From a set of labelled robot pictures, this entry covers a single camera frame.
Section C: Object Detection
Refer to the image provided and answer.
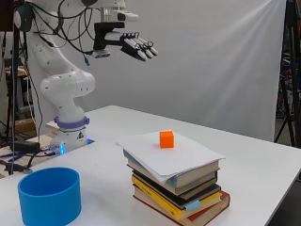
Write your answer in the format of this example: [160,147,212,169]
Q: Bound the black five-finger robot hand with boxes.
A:
[92,22,159,62]

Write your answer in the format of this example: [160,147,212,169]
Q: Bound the white hanging sheet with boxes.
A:
[27,0,288,143]

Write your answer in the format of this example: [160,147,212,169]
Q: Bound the orange cube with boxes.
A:
[159,129,175,150]

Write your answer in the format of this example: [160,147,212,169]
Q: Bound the white paper sheets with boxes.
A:
[115,131,226,186]

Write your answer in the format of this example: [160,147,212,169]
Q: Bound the black upright pole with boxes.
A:
[5,0,21,176]

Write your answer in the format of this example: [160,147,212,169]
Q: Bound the brown cardboard box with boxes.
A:
[13,118,38,134]

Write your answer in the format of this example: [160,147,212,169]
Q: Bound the grey hardcover book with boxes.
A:
[123,150,221,196]

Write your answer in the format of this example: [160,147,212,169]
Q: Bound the black power box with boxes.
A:
[8,140,41,153]

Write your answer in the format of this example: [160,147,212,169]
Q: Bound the black tripod stand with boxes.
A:
[274,0,301,149]

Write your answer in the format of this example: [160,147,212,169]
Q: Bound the yellow book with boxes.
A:
[131,174,223,221]

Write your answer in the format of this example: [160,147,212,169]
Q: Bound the thin black book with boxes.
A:
[133,170,222,207]

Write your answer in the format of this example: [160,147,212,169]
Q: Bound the light blue paper slip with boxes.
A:
[183,199,202,213]

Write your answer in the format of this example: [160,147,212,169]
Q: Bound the blue round tub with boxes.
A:
[17,167,83,226]

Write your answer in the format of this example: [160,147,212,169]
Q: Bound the red-brown book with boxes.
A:
[133,185,231,226]

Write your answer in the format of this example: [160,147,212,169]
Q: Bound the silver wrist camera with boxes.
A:
[91,49,112,59]

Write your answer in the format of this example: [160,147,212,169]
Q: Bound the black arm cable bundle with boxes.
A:
[25,0,104,68]

